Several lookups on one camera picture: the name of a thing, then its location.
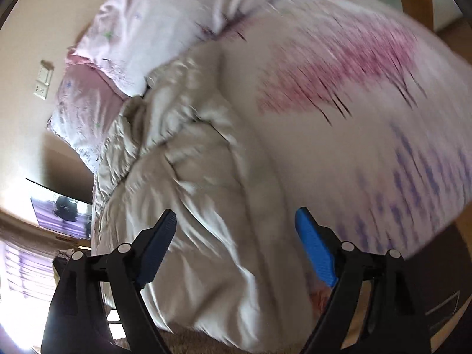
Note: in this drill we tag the bright window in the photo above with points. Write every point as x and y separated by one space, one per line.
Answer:
22 269

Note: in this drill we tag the pink pillow with lavender print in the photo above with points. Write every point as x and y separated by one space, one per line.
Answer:
81 107

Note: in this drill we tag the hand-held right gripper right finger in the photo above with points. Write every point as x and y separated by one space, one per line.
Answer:
313 245

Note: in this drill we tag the white pillow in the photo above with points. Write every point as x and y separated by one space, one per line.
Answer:
206 177

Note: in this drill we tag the pink tree print bed sheet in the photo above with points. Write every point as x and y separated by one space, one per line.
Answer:
368 125

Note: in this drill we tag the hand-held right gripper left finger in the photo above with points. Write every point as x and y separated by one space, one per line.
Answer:
158 245

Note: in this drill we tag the pale pink floral pillow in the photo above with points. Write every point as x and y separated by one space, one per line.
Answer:
158 25

